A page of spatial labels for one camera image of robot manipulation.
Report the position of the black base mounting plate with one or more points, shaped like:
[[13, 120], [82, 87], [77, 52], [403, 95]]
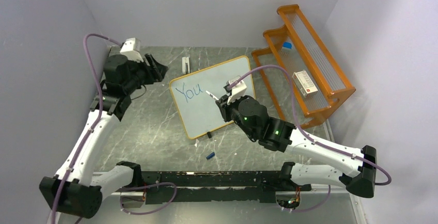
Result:
[[225, 186]]

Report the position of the white whiteboard eraser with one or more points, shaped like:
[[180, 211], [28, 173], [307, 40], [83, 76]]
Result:
[[186, 65]]

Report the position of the yellow-framed whiteboard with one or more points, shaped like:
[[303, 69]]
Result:
[[193, 95]]

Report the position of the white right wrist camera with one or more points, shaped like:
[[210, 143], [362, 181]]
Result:
[[235, 89]]

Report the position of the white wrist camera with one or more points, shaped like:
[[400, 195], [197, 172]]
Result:
[[235, 89], [131, 49]]

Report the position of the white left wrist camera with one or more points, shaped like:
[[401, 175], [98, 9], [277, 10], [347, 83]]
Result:
[[131, 49]]

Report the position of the white red box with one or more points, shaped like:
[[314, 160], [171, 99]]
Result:
[[304, 83]]

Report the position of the blue-capped item on shelf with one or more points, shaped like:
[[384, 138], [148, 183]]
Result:
[[287, 46]]

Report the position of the white blue whiteboard marker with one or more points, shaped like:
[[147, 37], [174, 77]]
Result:
[[212, 96]]

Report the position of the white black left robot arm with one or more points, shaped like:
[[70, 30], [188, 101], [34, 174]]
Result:
[[74, 189]]

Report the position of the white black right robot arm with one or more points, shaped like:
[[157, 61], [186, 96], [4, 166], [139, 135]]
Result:
[[341, 166]]

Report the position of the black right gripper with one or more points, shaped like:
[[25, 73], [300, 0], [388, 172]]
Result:
[[224, 108]]

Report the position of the blue marker cap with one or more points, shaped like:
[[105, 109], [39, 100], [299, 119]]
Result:
[[211, 155]]

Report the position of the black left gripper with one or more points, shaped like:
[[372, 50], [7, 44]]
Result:
[[155, 72]]

